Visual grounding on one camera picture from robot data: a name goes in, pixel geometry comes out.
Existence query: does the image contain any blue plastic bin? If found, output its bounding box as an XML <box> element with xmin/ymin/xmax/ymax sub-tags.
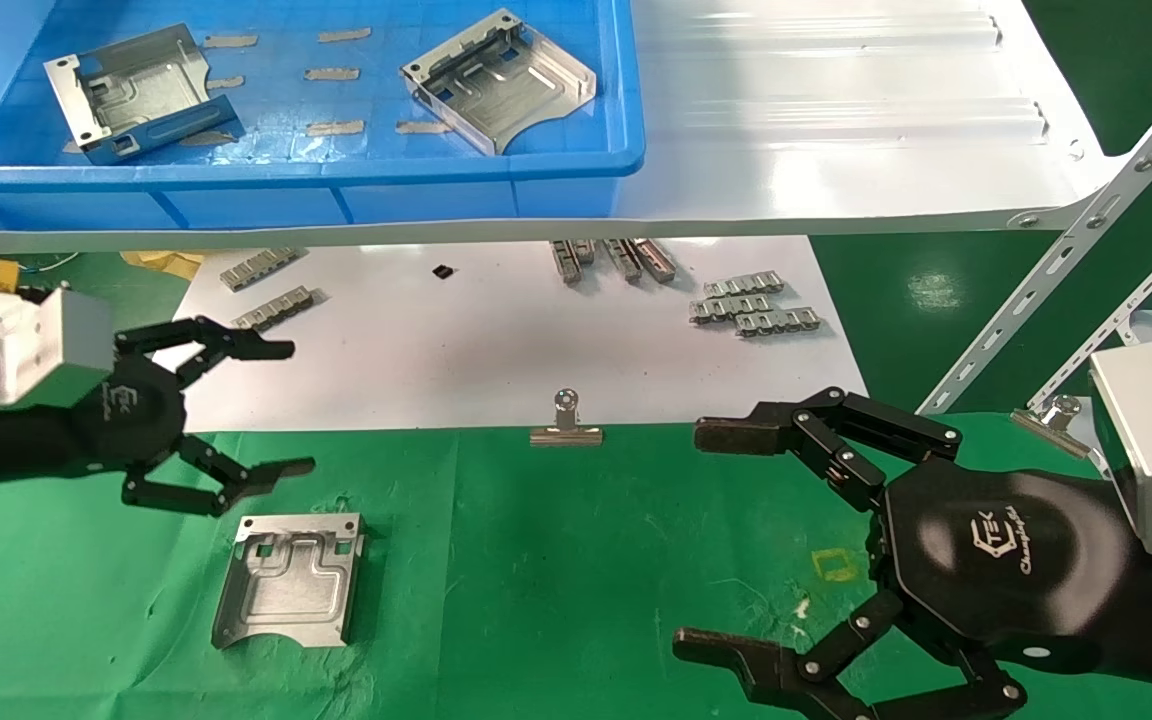
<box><xmin>0</xmin><ymin>0</ymin><xmax>647</xmax><ymax>233</ymax></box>

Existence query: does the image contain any yellow paper scrap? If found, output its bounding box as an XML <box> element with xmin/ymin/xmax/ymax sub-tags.
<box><xmin>121</xmin><ymin>250</ymin><xmax>206</xmax><ymax>282</ymax></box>

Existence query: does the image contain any green table cloth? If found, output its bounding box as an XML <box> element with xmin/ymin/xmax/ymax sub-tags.
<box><xmin>0</xmin><ymin>412</ymin><xmax>1152</xmax><ymax>720</ymax></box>

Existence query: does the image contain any white metal shelf rack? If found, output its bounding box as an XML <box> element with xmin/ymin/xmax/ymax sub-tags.
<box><xmin>0</xmin><ymin>0</ymin><xmax>1152</xmax><ymax>436</ymax></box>

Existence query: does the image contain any silver sheet metal bracket part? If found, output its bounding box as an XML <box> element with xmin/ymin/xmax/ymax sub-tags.
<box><xmin>43</xmin><ymin>25</ymin><xmax>246</xmax><ymax>165</ymax></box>
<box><xmin>211</xmin><ymin>512</ymin><xmax>368</xmax><ymax>650</ymax></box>
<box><xmin>400</xmin><ymin>8</ymin><xmax>598</xmax><ymax>157</ymax></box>

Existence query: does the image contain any silver metal link strip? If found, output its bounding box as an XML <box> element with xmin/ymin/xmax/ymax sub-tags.
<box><xmin>219</xmin><ymin>248</ymin><xmax>302</xmax><ymax>292</ymax></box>
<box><xmin>689</xmin><ymin>294</ymin><xmax>773</xmax><ymax>325</ymax></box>
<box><xmin>231</xmin><ymin>286</ymin><xmax>315</xmax><ymax>334</ymax></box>
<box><xmin>703</xmin><ymin>271</ymin><xmax>785</xmax><ymax>298</ymax></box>
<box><xmin>734</xmin><ymin>306</ymin><xmax>821</xmax><ymax>338</ymax></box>

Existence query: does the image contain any thin floor cable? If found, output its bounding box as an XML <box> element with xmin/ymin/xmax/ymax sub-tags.
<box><xmin>0</xmin><ymin>254</ymin><xmax>79</xmax><ymax>277</ymax></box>

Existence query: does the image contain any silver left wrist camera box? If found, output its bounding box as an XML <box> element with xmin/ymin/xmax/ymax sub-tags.
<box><xmin>0</xmin><ymin>283</ymin><xmax>115</xmax><ymax>413</ymax></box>

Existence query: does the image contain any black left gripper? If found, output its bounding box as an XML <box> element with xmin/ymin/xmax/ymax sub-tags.
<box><xmin>74</xmin><ymin>317</ymin><xmax>317</xmax><ymax>518</ymax></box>

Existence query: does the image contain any silver binder clip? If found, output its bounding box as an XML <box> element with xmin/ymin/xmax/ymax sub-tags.
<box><xmin>1010</xmin><ymin>394</ymin><xmax>1103</xmax><ymax>459</ymax></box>
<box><xmin>528</xmin><ymin>388</ymin><xmax>604</xmax><ymax>447</ymax></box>

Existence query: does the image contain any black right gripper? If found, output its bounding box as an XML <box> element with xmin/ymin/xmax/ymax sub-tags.
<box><xmin>673</xmin><ymin>388</ymin><xmax>1137</xmax><ymax>720</ymax></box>

